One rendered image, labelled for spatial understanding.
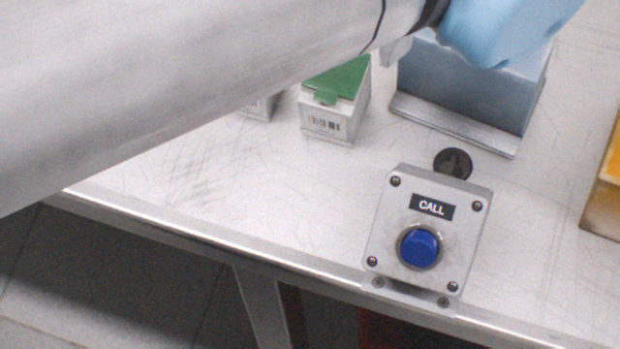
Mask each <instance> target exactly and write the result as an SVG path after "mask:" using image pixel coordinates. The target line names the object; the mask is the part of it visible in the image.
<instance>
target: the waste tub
mask: <svg viewBox="0 0 620 349"><path fill-rule="evenodd" d="M610 133H611V134H610V137H609V140H608V142H607V145H606V148H605V151H604V155H603V158H602V160H601V163H600V166H599V168H598V170H597V173H596V176H595V178H594V184H593V187H592V189H591V192H590V195H589V198H588V199H587V202H586V205H585V207H584V210H583V212H582V215H581V217H580V220H579V223H578V227H579V228H582V229H584V230H587V231H589V232H591V233H594V234H597V235H599V236H602V237H605V238H608V239H611V240H613V241H616V242H619V243H620V108H619V111H618V113H617V115H616V118H615V121H614V123H613V126H612V129H611V131H610Z"/></svg>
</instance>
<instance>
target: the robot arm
mask: <svg viewBox="0 0 620 349"><path fill-rule="evenodd" d="M585 1H586V0H0V218H2V217H4V216H6V215H9V214H11V213H13V212H14V211H17V210H19V209H21V208H23V207H26V206H29V205H30V204H33V203H35V202H37V201H39V200H41V199H43V198H47V197H49V196H52V195H53V194H55V193H57V192H60V191H62V190H64V189H66V188H69V187H71V186H73V185H75V184H78V183H80V182H82V181H83V180H86V179H87V178H89V177H91V176H94V175H97V174H99V173H102V172H104V171H106V170H108V169H111V167H113V166H115V165H117V164H120V163H122V162H124V161H126V160H129V159H131V158H133V157H135V156H138V155H140V154H142V153H144V152H146V151H148V150H150V149H152V148H154V147H156V146H158V145H160V144H162V143H166V142H168V141H170V140H174V139H176V138H178V137H180V136H183V135H185V134H187V133H189V132H192V131H194V130H196V129H198V128H201V127H202V126H204V125H206V124H209V123H211V122H213V121H215V120H218V119H220V118H222V117H224V116H227V115H229V114H231V113H233V112H236V111H239V110H241V109H244V108H246V106H248V105H250V104H252V103H255V102H257V101H259V100H261V99H263V98H265V97H268V96H270V95H273V94H275V93H277V92H279V91H282V90H284V89H286V88H288V87H291V86H293V85H295V84H297V83H300V82H302V81H304V80H306V79H310V78H312V77H314V76H316V75H318V74H320V73H322V72H325V71H327V70H329V69H332V68H335V67H337V66H339V65H341V64H344V63H346V62H348V61H350V60H352V59H355V58H357V57H359V56H361V55H363V54H365V53H367V52H369V51H372V50H374V49H376V48H380V49H379V66H382V67H384V68H389V67H390V66H391V65H393V64H394V63H395V62H396V61H397V60H398V59H399V58H401V57H402V56H403V55H404V54H405V53H406V52H407V51H409V49H410V47H411V44H412V41H413V36H414V32H417V31H419V30H420V29H422V28H424V27H426V26H427V27H429V28H431V29H432V30H433V31H434V32H435V33H436V34H435V37H434V39H435V41H436V42H437V43H438V44H439V45H440V46H442V47H449V48H450V49H451V50H452V51H453V52H455V53H456V54H457V55H458V56H459V57H460V58H461V59H462V60H464V61H465V62H466V63H467V64H468V65H470V66H471V67H473V68H476V69H479V70H485V69H488V70H499V69H503V68H506V67H508V66H510V65H512V64H514V63H516V62H518V61H519V60H521V59H523V58H525V57H526V56H528V55H529V54H531V53H532V52H534V51H536V50H537V49H538V48H540V47H541V46H543V45H544V44H545V43H546V42H547V41H549V40H550V39H551V38H552V37H553V36H554V35H555V34H557V32H558V31H559V30H560V29H561V28H562V27H563V26H564V25H565V24H566V23H567V22H569V21H570V20H571V19H572V18H573V16H574V14H575V13H576V12H577V11H578V10H579V8H580V7H581V6H582V5H583V3H584V2H585Z"/></svg>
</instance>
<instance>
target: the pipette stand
mask: <svg viewBox="0 0 620 349"><path fill-rule="evenodd" d="M435 34H436V33H435V32H434V31H433V30H432V29H431V28H429V27H427V26H426V27H424V28H422V29H420V30H419V31H417V32H414V36H413V41H412V44H411V47H410V49H409V51H407V52H406V53H405V54H404V55H403V56H402V57H401V58H399V59H398V60H397V73H396V89H395V91H394V93H393V95H392V97H391V99H390V101H389V103H388V108H387V110H388V111H390V112H393V113H396V114H399V115H402V116H404V117H407V118H409V119H412V120H414V121H416V122H419V123H421V124H424V125H426V126H429V127H431V128H434V129H436V130H439V131H442V132H444V133H447V134H449V135H452V136H454V137H457V138H459V139H461V140H464V141H466V142H469V143H473V144H475V145H478V146H481V147H483V148H486V149H488V150H491V151H493V152H496V153H499V154H501V155H504V156H506V157H509V158H511V159H514V157H515V154H516V152H517V150H518V148H519V146H520V144H521V141H522V139H523V137H524V132H525V130H526V127H527V125H528V123H529V120H530V118H531V116H532V113H533V111H534V109H535V106H536V104H537V102H538V100H539V98H540V96H541V93H542V91H543V87H544V85H545V82H546V80H547V78H546V77H545V76H546V74H545V73H546V69H547V66H548V63H549V59H550V56H551V52H552V50H553V47H554V43H555V40H556V35H554V36H553V37H552V38H551V39H550V40H549V41H547V42H546V43H545V44H544V45H543V46H541V47H540V48H538V49H537V50H536V51H534V52H532V53H531V54H529V55H528V56H526V57H525V58H523V59H521V60H519V61H518V62H516V63H514V64H512V65H510V66H508V67H506V68H503V69H499V70H488V69H485V70H479V69H476V68H473V67H471V66H470V65H468V64H467V63H466V62H465V61H464V60H462V59H461V58H460V57H459V56H458V55H457V54H456V53H455V52H453V51H452V50H451V49H450V48H449V47H442V46H440V45H439V44H438V43H437V42H436V41H435V39H434V37H435Z"/></svg>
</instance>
